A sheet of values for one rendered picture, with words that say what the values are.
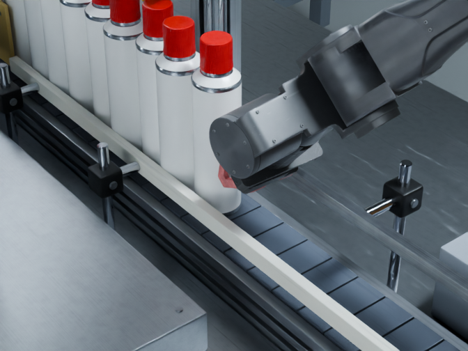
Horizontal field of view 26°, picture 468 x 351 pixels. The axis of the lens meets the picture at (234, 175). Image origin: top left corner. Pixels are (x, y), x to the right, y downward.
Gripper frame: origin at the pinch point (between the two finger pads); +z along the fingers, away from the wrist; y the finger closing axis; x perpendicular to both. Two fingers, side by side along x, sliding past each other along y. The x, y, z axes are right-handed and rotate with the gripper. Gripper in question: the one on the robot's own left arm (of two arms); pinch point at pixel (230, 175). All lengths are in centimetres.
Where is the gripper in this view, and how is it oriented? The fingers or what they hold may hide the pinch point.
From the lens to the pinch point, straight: 105.8
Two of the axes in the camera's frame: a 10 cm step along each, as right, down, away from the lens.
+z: -4.2, 3.6, 8.3
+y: -7.8, 3.3, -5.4
